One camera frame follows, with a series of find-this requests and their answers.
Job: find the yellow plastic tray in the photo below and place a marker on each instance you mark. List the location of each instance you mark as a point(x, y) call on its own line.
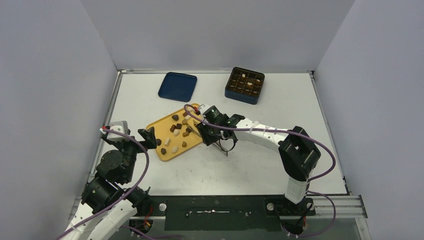
point(162, 131)

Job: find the dark blue chocolate box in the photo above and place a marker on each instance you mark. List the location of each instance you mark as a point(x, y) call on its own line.
point(237, 89)

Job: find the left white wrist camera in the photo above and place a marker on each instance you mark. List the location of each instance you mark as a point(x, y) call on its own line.
point(119, 127)

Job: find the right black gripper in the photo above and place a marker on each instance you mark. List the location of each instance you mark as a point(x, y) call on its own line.
point(204, 130)

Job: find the dark blue box lid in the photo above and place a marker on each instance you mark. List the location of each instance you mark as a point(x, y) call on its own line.
point(177, 86)

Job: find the brown bar chocolate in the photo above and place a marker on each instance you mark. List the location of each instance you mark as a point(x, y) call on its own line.
point(173, 127)

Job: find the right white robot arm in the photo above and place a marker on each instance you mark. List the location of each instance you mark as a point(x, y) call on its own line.
point(299, 155)

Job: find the white bar chocolate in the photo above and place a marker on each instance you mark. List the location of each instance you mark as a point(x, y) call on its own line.
point(167, 142)

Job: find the dark round chocolate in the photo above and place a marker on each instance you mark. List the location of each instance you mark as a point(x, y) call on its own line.
point(175, 117)

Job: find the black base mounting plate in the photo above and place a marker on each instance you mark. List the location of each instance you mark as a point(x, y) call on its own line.
point(224, 213)

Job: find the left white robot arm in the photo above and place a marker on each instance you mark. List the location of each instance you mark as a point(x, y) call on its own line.
point(105, 205)

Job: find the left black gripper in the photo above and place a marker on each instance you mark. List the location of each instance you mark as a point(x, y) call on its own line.
point(149, 137)

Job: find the white teardrop chocolate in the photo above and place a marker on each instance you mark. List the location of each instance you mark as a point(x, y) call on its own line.
point(176, 132)

